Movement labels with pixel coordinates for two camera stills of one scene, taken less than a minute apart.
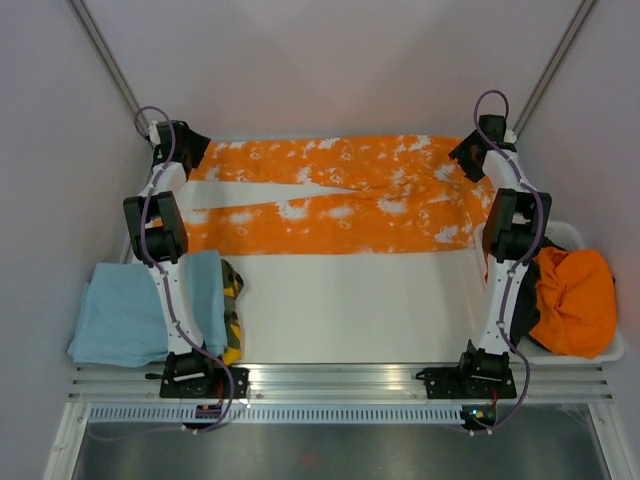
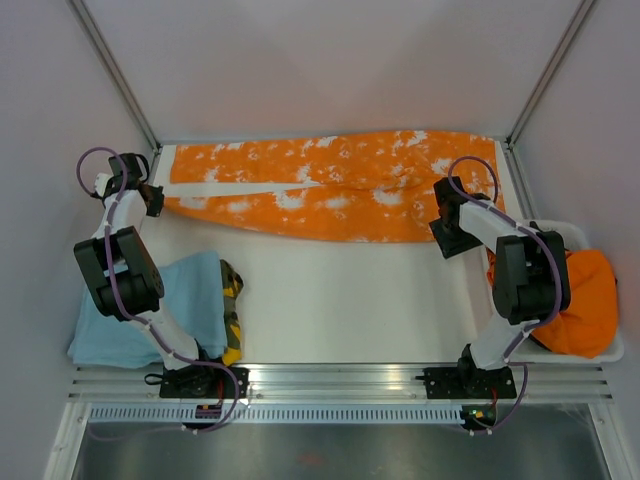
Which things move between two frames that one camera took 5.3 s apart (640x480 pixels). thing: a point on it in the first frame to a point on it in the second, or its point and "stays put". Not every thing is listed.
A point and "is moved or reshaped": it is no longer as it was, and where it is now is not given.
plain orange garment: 576,301 stays put
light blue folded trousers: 123,320 stays put
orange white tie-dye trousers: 414,196 is moved or reshaped
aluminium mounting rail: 569,383 stays put
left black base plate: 211,382 stays put
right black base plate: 468,383 stays put
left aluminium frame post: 106,56 stays put
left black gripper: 201,143 to 158,202
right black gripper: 462,150 to 452,247
